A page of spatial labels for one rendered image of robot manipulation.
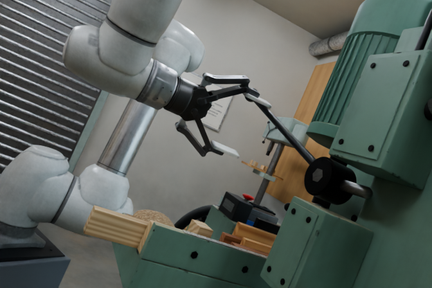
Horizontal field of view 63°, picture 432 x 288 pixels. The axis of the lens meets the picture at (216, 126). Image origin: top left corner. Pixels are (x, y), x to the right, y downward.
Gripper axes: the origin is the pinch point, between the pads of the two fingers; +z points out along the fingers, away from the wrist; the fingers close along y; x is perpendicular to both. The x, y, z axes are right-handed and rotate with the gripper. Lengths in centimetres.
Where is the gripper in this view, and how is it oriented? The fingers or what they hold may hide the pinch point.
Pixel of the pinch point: (248, 128)
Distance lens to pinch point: 80.6
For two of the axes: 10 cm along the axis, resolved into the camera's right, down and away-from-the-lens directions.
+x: -2.2, -4.1, 8.8
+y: 5.0, -8.3, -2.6
